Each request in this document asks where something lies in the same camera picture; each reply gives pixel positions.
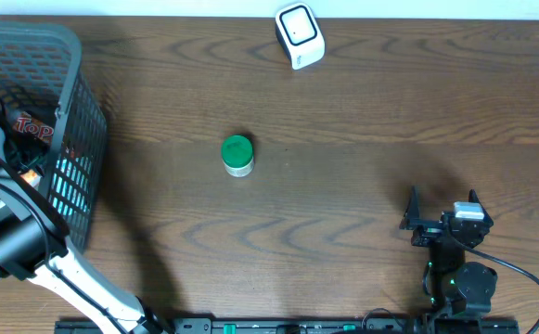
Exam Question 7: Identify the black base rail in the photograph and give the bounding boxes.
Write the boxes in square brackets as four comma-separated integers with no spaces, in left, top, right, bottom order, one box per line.
[54,316,521,334]

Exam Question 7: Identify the green lid jar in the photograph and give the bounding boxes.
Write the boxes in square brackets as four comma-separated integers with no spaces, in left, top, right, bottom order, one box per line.
[221,135,254,177]

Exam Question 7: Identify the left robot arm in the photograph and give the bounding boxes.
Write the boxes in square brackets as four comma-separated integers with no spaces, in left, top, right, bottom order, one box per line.
[0,126,174,333]

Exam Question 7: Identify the small orange carton box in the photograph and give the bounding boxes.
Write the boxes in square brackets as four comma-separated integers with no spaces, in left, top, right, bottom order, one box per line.
[21,170,41,186]

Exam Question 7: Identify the white barcode scanner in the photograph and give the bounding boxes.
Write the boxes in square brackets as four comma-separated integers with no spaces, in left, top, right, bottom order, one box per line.
[275,2,326,71]

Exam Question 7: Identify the red Top snack bar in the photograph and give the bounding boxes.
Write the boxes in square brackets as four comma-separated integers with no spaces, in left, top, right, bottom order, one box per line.
[6,110,55,157]

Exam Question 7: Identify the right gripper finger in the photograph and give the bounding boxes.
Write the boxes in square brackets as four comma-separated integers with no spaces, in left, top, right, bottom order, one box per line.
[399,186,421,230]
[468,189,487,218]

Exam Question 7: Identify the grey plastic mesh basket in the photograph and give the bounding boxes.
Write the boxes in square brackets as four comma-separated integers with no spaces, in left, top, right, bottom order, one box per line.
[0,19,109,282]

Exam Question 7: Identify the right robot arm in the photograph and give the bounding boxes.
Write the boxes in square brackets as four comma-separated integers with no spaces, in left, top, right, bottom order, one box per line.
[400,187,497,333]

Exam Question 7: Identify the light blue wipes pack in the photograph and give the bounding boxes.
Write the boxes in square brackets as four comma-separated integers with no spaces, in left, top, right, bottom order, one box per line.
[50,157,92,217]

